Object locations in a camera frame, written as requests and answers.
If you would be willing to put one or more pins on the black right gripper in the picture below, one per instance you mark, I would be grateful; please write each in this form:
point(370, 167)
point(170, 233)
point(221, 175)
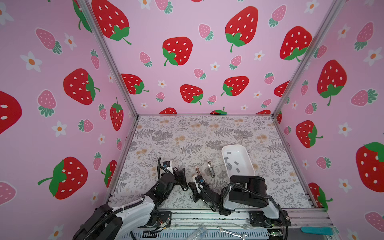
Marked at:
point(195, 191)

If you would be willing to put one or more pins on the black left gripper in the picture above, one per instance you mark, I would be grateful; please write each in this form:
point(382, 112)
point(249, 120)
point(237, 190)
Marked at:
point(182, 175)

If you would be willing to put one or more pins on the pink mini stapler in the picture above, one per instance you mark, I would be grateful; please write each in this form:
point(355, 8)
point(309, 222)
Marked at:
point(198, 172)

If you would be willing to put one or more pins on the beige mini stapler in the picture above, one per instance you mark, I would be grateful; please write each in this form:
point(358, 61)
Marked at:
point(211, 169)

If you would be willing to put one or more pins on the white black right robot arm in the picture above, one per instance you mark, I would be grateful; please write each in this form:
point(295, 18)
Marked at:
point(242, 190)

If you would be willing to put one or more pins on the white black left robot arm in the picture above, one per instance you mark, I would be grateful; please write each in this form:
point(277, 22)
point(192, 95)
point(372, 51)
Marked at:
point(107, 223)

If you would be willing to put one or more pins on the clear plastic bag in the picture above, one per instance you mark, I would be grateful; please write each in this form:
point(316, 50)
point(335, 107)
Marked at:
point(198, 234)

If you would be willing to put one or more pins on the white plastic tray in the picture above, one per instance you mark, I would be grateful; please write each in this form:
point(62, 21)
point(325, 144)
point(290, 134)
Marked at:
point(239, 155)

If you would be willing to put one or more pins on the silver wrench on rail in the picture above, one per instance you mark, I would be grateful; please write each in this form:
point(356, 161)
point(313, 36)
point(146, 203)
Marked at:
point(241, 236)

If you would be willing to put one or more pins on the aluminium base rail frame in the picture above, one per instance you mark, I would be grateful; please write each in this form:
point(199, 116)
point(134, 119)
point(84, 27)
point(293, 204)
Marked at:
point(181, 223)

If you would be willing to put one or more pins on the teal tool handle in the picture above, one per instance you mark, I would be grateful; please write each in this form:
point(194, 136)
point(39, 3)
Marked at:
point(324, 231)

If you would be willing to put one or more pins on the aluminium left rear corner post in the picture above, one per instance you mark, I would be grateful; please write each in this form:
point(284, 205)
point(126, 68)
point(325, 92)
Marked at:
point(91, 19)

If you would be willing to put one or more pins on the aluminium corner post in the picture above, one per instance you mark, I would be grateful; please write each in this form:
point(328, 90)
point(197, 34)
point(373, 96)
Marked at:
point(91, 19)
point(324, 27)

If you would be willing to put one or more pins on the aluminium right rear corner post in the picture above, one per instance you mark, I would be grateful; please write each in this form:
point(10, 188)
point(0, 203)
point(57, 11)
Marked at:
point(324, 27)

